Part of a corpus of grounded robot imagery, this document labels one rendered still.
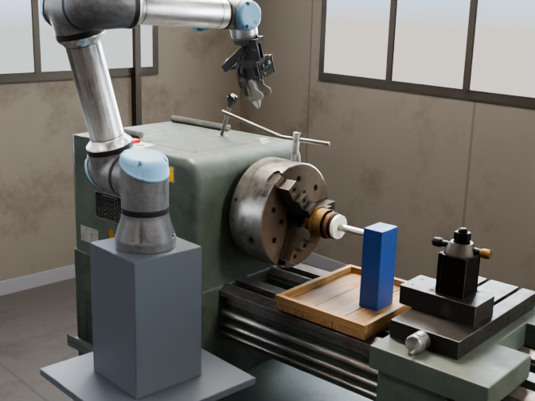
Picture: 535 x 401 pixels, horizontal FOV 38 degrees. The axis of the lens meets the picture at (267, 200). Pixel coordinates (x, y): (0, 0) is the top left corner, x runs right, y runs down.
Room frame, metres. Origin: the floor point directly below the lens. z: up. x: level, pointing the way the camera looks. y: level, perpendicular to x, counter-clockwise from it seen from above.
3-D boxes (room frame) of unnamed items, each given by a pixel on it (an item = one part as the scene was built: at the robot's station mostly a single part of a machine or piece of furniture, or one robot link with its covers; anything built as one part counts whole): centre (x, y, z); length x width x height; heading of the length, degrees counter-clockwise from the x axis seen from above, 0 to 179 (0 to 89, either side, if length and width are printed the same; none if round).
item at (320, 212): (2.14, -0.16, 1.08); 0.09 x 0.09 x 0.09; 49
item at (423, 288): (1.79, -0.45, 1.00); 0.20 x 0.10 x 0.05; 49
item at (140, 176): (1.84, 0.30, 1.27); 0.13 x 0.12 x 0.14; 41
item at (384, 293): (2.01, -0.31, 1.00); 0.08 x 0.06 x 0.23; 139
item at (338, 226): (2.07, -0.24, 1.08); 0.13 x 0.07 x 0.07; 49
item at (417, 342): (1.63, -0.34, 0.95); 0.07 x 0.04 x 0.04; 139
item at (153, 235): (1.84, 0.30, 1.15); 0.15 x 0.15 x 0.10
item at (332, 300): (2.05, -0.26, 0.88); 0.36 x 0.30 x 0.04; 139
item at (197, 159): (2.48, 0.27, 1.06); 0.59 x 0.48 x 0.39; 49
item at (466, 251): (1.77, -0.47, 1.13); 0.08 x 0.08 x 0.03
